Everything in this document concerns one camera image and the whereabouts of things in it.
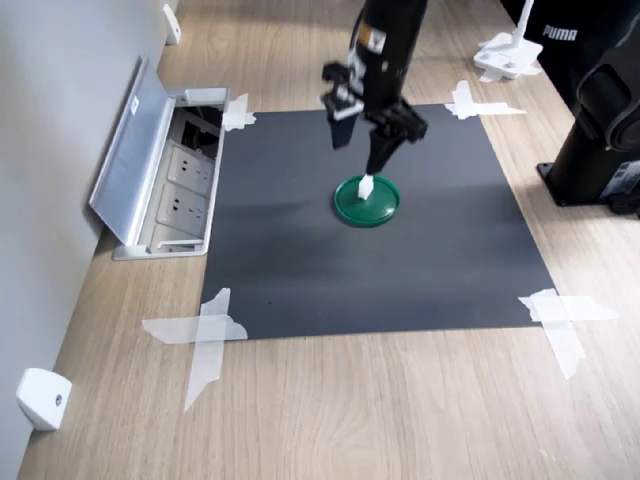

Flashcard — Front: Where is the round green lid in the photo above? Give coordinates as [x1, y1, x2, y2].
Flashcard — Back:
[333, 173, 403, 229]

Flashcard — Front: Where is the white corner bracket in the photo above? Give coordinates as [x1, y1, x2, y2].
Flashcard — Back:
[14, 367, 74, 433]
[161, 3, 183, 47]

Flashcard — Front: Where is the white tape strip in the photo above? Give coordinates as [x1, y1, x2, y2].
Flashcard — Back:
[222, 91, 250, 132]
[517, 293, 621, 324]
[222, 110, 259, 132]
[141, 314, 249, 347]
[451, 79, 474, 121]
[183, 286, 233, 414]
[541, 319, 587, 382]
[444, 101, 529, 120]

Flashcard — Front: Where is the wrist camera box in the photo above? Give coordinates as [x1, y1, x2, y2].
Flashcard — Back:
[321, 60, 365, 122]

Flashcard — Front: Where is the white stand bracket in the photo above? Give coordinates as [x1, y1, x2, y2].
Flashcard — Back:
[472, 0, 545, 81]

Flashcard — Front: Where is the dark grey mat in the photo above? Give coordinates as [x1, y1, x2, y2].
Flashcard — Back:
[200, 102, 558, 343]

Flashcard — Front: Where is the white power socket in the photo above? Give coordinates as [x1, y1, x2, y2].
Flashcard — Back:
[166, 143, 215, 184]
[156, 183, 210, 227]

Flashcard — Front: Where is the person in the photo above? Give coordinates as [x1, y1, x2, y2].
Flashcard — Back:
[499, 0, 640, 109]

